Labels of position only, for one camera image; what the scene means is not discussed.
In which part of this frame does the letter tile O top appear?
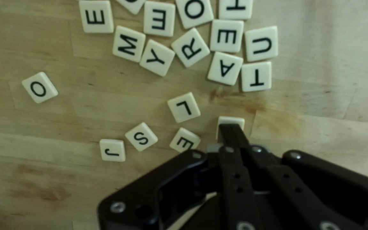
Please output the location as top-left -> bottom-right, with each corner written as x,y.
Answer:
175,0 -> 213,29

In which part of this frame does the letter tile Y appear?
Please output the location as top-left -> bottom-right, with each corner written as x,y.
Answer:
139,39 -> 175,77

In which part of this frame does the letter tile A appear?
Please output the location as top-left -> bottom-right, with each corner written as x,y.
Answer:
207,52 -> 243,85

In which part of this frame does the letter tile H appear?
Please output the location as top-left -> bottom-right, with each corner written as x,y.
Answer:
219,0 -> 254,20

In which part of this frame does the letter tile S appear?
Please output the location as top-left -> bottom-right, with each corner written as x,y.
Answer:
125,123 -> 159,151

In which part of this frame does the letter tile T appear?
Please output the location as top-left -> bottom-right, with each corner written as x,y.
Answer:
242,61 -> 272,92

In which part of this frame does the letter tile E near gripper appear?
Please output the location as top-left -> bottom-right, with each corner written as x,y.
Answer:
170,128 -> 201,153

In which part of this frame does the letter tile J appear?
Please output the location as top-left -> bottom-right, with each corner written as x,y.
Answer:
100,139 -> 125,162

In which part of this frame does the letter tile o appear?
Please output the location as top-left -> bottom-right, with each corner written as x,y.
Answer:
22,71 -> 59,103
175,0 -> 213,29

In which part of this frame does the letter tile E top middle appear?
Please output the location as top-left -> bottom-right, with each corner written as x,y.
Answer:
143,1 -> 175,37

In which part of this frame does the letter tile E right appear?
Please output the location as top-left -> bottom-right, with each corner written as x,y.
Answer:
210,19 -> 244,52

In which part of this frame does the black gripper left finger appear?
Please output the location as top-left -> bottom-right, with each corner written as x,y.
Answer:
219,124 -> 262,230

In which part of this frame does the letter tile top edge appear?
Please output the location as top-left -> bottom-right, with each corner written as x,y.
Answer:
116,0 -> 144,15

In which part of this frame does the letter tile O left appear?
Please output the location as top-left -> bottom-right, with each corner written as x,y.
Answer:
22,71 -> 59,103

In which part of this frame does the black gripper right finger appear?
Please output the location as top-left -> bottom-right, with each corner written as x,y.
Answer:
245,146 -> 355,230

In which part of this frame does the letter tile R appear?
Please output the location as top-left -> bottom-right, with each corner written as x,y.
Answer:
171,28 -> 210,68

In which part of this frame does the letter tile P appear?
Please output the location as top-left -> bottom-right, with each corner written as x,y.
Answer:
216,116 -> 245,140

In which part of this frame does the letter tile U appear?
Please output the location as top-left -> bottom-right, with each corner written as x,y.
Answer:
244,25 -> 279,61

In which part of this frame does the letter tile M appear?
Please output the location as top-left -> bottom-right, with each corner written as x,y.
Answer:
113,25 -> 146,62

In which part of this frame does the letter tile E top left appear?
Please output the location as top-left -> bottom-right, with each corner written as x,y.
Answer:
79,0 -> 114,33

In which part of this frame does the letter tile L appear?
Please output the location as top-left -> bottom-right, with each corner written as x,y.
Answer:
167,92 -> 201,123

